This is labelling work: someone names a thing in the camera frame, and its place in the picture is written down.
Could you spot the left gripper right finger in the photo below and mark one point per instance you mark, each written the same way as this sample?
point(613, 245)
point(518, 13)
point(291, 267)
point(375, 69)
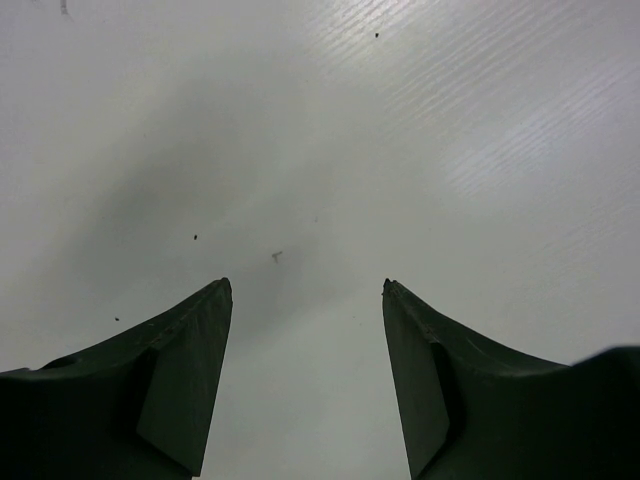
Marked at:
point(472, 408)

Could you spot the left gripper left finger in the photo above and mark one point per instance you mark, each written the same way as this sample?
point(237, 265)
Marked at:
point(138, 405)

